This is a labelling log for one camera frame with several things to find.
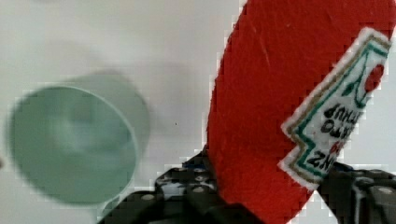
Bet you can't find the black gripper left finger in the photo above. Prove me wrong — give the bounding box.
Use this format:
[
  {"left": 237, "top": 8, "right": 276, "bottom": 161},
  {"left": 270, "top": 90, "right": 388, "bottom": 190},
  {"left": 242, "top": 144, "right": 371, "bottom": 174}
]
[{"left": 97, "top": 148, "right": 265, "bottom": 224}]

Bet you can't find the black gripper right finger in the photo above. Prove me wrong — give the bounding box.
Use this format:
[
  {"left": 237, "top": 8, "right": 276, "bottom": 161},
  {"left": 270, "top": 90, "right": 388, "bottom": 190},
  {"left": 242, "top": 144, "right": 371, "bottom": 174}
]
[{"left": 318, "top": 162, "right": 396, "bottom": 224}]

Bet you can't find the red felt ketchup bottle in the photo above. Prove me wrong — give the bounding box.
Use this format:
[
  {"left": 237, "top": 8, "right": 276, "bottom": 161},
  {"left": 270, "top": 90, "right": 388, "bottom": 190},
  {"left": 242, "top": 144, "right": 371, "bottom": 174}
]
[{"left": 206, "top": 0, "right": 395, "bottom": 224}]

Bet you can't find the green metal mug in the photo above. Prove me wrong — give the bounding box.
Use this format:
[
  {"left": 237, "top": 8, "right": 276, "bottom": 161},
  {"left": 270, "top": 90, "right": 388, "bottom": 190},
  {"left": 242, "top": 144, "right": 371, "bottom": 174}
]
[{"left": 7, "top": 72, "right": 150, "bottom": 204}]

